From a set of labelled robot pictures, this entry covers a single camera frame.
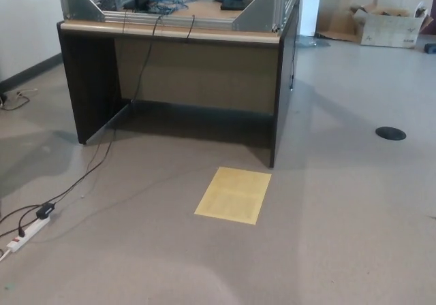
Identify yellow paper sheet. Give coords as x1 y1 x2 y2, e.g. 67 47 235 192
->
194 166 273 223

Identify dark wooden desk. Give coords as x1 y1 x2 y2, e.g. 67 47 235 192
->
56 0 305 169

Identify flattened cardboard sheet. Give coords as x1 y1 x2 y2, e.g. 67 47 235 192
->
315 11 362 43

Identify black round floor cover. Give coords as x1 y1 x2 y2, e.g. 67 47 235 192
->
375 126 407 141

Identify black power adapter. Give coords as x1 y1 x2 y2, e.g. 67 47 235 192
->
36 202 56 218

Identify open cardboard box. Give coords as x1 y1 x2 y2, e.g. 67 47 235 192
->
349 3 433 50

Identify white power strip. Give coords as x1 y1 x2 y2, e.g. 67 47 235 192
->
5 213 51 253

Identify long black power cable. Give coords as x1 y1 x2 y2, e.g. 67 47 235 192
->
51 14 164 206

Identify black cable on desk side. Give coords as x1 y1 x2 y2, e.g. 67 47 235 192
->
285 0 296 91

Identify aluminium extrusion frame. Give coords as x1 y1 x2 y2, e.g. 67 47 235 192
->
57 0 304 32

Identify beige cable coil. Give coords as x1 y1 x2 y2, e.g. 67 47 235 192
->
0 89 39 111

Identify black plug with cable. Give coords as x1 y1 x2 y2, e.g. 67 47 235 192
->
0 206 44 238

